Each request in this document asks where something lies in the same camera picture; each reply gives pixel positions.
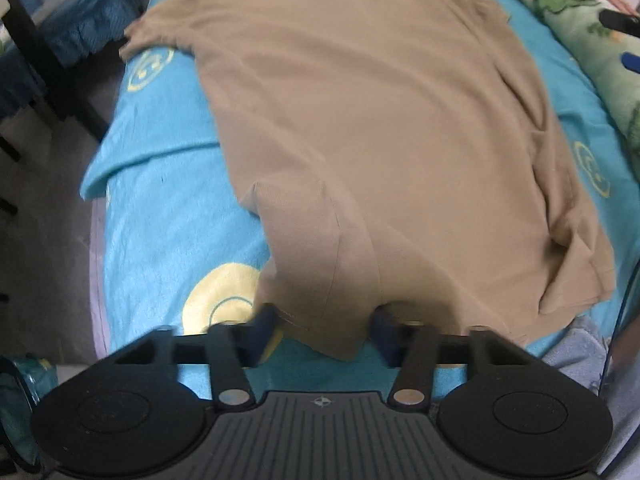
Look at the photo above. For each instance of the teal transparent object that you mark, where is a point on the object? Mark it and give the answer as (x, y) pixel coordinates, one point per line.
(20, 400)

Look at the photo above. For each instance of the black furniture frame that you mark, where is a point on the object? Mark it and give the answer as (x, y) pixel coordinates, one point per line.
(35, 45)

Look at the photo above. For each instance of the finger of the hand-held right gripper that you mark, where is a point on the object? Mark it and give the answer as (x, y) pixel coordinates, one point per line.
(620, 22)

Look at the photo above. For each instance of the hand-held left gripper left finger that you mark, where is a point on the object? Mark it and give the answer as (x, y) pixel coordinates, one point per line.
(262, 334)

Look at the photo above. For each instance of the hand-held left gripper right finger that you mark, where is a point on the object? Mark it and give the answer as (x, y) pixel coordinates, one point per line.
(385, 336)

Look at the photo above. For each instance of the blue smiley print bedsheet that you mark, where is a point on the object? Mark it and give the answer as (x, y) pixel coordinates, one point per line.
(160, 220)

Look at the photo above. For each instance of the blue ruffled cloth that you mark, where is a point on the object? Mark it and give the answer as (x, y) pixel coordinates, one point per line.
(90, 20)

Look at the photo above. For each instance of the light blue grey cloth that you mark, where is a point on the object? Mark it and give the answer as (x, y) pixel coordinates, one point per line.
(580, 355)

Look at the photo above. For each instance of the green cartoon print blanket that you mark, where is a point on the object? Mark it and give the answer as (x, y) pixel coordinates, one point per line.
(595, 50)

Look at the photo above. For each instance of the tan T-shirt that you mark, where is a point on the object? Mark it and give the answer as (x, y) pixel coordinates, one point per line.
(360, 150)

